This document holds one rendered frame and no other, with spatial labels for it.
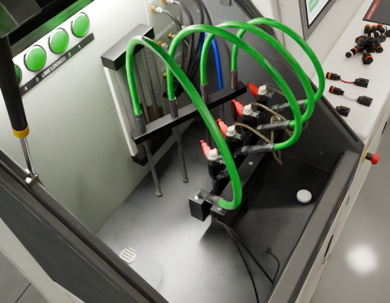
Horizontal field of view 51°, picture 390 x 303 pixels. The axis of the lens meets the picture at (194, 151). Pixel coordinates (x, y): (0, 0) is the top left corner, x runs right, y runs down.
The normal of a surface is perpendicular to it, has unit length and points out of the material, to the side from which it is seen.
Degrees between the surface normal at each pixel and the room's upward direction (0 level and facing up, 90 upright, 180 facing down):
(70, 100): 90
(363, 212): 0
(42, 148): 90
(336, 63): 0
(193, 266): 0
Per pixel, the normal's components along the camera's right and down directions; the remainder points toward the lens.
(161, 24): 0.84, 0.36
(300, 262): -0.08, -0.66
